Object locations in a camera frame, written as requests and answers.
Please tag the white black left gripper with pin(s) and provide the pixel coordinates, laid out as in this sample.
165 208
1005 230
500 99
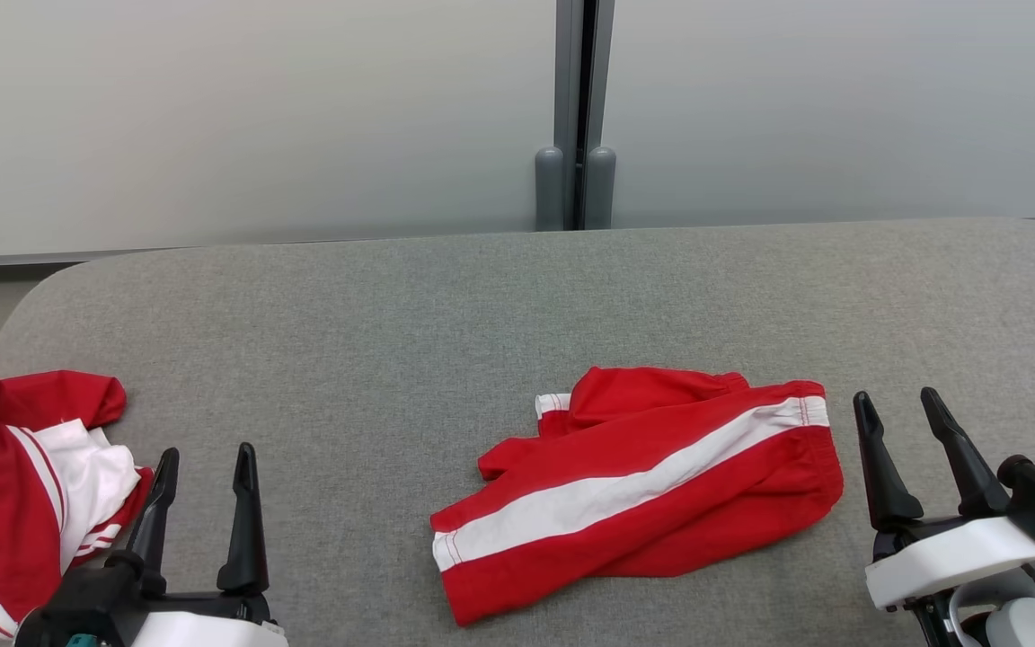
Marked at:
203 627

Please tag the grey cylindrical partition foot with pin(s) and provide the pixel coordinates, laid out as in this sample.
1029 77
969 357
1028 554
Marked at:
600 187
549 189

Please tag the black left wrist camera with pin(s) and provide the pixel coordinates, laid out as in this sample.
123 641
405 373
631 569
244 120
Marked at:
77 602

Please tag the red shorts white stripe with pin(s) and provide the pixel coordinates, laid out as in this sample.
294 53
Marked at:
643 485

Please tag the grey partition post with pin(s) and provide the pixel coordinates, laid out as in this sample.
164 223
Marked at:
582 90

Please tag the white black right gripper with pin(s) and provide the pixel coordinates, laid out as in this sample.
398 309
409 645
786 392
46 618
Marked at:
949 553

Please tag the red white jersey shirt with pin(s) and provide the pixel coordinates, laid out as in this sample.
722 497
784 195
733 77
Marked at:
5 503

